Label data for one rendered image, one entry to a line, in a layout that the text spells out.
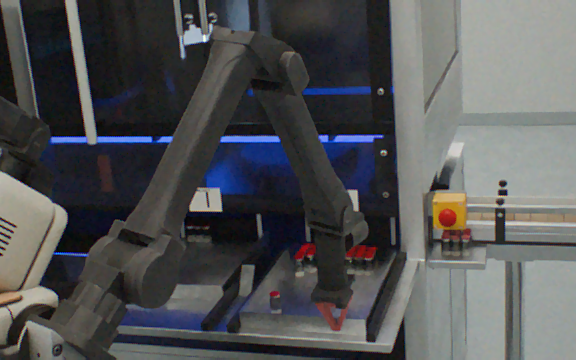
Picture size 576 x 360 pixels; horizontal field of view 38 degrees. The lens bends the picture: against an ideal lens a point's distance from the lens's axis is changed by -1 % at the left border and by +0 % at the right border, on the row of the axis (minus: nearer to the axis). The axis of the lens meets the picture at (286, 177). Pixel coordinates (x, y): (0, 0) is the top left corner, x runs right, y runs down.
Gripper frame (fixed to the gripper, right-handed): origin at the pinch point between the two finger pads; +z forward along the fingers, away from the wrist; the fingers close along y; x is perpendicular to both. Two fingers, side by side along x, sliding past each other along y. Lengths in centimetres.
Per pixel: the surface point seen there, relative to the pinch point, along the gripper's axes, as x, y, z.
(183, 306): 36.2, 8.3, 2.1
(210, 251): 41, 38, 2
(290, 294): 14.3, 16.4, 2.0
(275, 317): 12.6, 0.9, -0.8
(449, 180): -11, 97, 4
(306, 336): 5.9, -1.1, 1.9
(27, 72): 85, 39, -44
